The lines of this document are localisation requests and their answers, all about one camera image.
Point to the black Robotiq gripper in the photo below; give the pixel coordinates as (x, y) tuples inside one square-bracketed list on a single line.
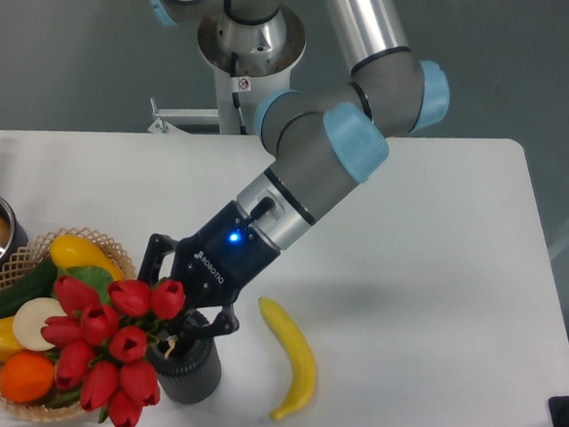
[(213, 266)]

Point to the red tulip bouquet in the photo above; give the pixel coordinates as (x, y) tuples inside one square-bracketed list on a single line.
[(102, 343)]

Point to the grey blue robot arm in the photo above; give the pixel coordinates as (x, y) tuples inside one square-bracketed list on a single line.
[(323, 147)]

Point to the dark grey ribbed vase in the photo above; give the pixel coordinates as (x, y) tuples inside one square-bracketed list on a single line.
[(191, 373)]

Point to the green bok choy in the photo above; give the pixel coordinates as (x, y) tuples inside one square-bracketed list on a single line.
[(92, 275)]

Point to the yellow squash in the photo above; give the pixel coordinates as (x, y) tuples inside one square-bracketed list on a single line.
[(68, 251)]

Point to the yellow banana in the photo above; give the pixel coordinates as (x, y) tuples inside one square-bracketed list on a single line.
[(300, 355)]

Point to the dark green cucumber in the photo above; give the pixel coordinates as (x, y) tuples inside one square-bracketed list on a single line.
[(36, 284)]

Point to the white round radish slice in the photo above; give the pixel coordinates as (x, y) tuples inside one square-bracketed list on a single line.
[(30, 319)]

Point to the green chili pepper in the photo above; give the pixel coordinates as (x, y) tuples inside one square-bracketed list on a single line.
[(65, 399)]

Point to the woven wicker basket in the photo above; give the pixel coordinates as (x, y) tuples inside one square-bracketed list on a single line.
[(19, 265)]

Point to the orange fruit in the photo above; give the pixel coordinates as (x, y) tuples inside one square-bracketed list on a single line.
[(26, 377)]

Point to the yellow bell pepper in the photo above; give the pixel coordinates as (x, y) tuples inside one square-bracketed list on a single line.
[(9, 345)]

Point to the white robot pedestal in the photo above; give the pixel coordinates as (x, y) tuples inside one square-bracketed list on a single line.
[(254, 89)]

